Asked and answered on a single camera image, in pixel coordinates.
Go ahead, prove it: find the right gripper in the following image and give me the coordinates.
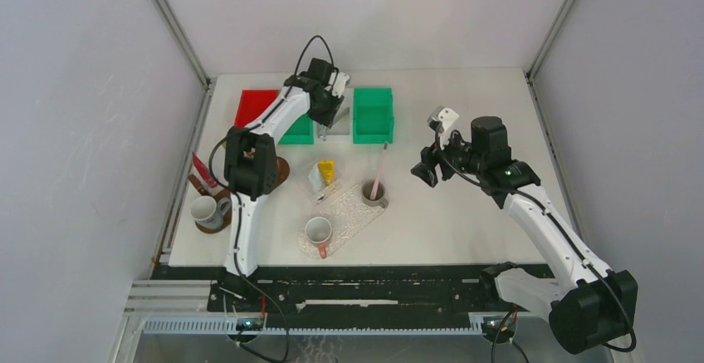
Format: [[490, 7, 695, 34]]
[[410, 125, 485, 188]]

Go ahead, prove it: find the pink toothbrush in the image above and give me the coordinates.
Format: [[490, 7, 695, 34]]
[[369, 142, 389, 200]]

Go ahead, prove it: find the grey ceramic mug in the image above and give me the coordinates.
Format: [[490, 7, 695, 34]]
[[361, 180, 389, 208]]

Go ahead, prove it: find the yellow toothpaste tube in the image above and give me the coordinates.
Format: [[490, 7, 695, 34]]
[[317, 159, 337, 186]]

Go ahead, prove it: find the white toothpaste tube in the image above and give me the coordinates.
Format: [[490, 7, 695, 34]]
[[308, 163, 327, 203]]

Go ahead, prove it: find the red toothpaste tube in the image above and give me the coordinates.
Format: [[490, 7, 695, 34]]
[[191, 152, 218, 189]]

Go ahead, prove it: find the clear holder with wooden ends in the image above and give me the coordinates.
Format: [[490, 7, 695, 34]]
[[188, 174, 217, 197]]

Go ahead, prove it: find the white blue mug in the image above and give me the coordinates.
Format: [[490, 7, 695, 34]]
[[189, 195, 233, 232]]

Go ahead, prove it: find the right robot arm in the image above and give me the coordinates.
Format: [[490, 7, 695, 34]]
[[411, 107, 638, 355]]

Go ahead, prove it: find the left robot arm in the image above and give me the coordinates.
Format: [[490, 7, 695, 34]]
[[223, 58, 350, 277]]

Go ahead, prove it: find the green bin with toothpaste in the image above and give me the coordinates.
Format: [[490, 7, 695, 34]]
[[352, 87, 395, 145]]

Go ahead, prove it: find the brown wooden oval tray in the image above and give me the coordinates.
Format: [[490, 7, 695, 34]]
[[195, 156, 291, 235]]

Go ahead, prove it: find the white translucent bin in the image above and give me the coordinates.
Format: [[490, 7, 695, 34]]
[[315, 88, 354, 143]]

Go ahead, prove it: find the green bin with cups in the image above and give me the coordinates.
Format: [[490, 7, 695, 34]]
[[278, 114, 315, 145]]

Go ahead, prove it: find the red plastic bin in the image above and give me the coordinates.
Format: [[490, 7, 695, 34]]
[[234, 89, 279, 128]]

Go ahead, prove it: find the right circuit board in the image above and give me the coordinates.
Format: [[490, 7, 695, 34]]
[[482, 316, 516, 345]]

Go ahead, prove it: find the circuit board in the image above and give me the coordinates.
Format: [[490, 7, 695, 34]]
[[236, 318, 265, 332], [482, 316, 516, 345]]

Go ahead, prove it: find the left circuit board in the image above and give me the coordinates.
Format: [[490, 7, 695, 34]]
[[236, 318, 265, 332]]

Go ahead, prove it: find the right camera cable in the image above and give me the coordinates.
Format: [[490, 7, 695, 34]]
[[434, 129, 638, 353]]

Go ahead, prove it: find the camera cable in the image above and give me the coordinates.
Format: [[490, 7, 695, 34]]
[[434, 129, 638, 353], [208, 34, 336, 363]]

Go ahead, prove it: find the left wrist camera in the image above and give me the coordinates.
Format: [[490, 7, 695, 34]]
[[329, 70, 350, 97]]

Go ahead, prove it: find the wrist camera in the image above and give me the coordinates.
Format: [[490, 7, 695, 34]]
[[329, 70, 350, 97], [428, 105, 459, 134]]

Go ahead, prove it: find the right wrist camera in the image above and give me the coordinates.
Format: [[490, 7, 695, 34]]
[[428, 105, 459, 134]]

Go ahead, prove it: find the left camera cable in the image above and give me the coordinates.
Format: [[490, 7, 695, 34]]
[[208, 34, 336, 363]]

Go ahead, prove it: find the black front rail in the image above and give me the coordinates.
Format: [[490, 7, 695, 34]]
[[151, 264, 513, 331]]

